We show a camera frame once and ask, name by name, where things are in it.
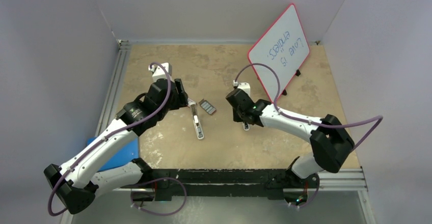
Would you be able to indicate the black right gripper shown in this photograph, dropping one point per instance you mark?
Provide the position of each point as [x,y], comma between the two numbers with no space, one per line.
[236,117]

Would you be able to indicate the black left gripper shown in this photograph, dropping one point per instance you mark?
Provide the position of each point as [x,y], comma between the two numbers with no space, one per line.
[180,96]

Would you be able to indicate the white stapler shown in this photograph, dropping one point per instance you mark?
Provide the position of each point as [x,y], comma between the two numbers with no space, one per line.
[197,124]
[246,126]

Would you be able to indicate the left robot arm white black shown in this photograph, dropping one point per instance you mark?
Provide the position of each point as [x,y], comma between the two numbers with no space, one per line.
[79,181]

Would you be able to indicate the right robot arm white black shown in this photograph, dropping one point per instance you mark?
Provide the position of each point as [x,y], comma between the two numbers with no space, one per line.
[330,143]

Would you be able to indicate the blue plastic board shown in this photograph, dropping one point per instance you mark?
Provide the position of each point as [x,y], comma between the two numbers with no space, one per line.
[123,156]

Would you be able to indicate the black whiteboard easel stand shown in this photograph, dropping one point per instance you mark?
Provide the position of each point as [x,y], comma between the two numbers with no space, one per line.
[297,74]

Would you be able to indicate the red framed whiteboard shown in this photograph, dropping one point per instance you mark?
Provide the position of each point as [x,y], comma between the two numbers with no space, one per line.
[279,52]

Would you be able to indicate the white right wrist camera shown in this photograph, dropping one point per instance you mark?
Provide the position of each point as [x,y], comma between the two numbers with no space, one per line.
[244,86]

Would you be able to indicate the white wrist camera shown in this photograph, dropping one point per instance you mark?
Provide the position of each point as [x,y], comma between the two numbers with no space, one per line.
[244,86]
[158,73]

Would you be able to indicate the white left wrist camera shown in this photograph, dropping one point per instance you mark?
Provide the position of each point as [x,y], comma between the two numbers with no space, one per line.
[158,73]

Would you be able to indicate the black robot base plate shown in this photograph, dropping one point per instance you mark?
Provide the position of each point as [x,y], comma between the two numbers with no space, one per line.
[273,184]

